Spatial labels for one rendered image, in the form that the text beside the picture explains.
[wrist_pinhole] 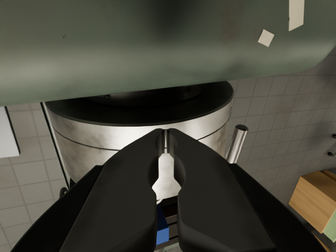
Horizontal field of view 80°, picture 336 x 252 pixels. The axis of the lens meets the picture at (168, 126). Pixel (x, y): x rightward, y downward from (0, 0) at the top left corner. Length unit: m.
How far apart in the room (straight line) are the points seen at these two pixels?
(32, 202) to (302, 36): 1.99
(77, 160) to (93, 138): 0.06
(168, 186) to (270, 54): 0.20
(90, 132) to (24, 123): 1.39
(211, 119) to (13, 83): 0.21
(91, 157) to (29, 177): 1.60
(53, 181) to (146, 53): 1.75
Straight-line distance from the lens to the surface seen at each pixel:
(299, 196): 3.74
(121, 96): 0.27
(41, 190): 1.95
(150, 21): 0.18
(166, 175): 0.28
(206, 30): 0.20
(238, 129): 0.19
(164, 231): 0.61
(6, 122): 0.79
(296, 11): 0.26
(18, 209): 2.10
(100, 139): 0.25
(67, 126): 0.28
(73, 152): 0.30
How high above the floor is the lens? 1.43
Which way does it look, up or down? 55 degrees down
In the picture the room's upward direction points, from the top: 143 degrees clockwise
